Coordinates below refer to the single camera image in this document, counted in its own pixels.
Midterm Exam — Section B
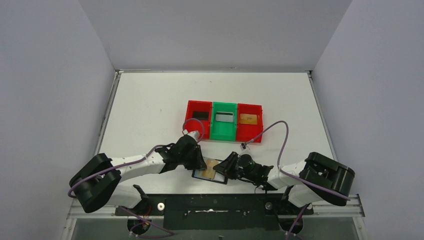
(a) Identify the green plastic bin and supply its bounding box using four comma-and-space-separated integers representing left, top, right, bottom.
210, 101, 237, 142

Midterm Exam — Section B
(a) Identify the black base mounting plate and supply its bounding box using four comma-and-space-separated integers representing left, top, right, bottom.
115, 193, 301, 231

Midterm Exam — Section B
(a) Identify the black card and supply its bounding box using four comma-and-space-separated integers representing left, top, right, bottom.
192, 111, 210, 121

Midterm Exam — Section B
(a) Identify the gold VIP card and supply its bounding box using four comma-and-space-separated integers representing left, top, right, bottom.
239, 113, 258, 125

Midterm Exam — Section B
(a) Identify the red plastic bin left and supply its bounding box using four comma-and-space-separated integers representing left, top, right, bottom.
183, 100, 213, 140

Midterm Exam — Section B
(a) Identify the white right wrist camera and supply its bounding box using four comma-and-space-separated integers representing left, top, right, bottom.
239, 142, 252, 156

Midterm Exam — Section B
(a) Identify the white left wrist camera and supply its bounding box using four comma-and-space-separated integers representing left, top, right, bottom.
182, 129, 203, 143

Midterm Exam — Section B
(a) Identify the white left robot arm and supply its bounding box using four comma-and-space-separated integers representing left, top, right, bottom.
68, 131, 207, 214

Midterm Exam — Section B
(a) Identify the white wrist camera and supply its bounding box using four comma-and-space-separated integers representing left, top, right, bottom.
182, 129, 203, 143
239, 142, 252, 156

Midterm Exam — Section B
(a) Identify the silver magnetic stripe card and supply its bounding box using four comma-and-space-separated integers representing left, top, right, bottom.
215, 112, 235, 123

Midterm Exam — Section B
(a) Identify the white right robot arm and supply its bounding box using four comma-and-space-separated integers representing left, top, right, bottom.
213, 150, 355, 214

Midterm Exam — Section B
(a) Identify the red plastic bin right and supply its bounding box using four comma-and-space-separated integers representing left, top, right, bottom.
235, 103, 264, 142

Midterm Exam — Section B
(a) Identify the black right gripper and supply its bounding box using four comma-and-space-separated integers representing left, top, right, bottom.
213, 151, 256, 181

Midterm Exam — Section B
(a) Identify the red plastic bin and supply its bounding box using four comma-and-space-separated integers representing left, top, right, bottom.
235, 103, 264, 142
183, 100, 213, 140

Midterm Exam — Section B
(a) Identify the black leather card holder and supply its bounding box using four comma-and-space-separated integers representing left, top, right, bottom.
191, 157, 228, 185

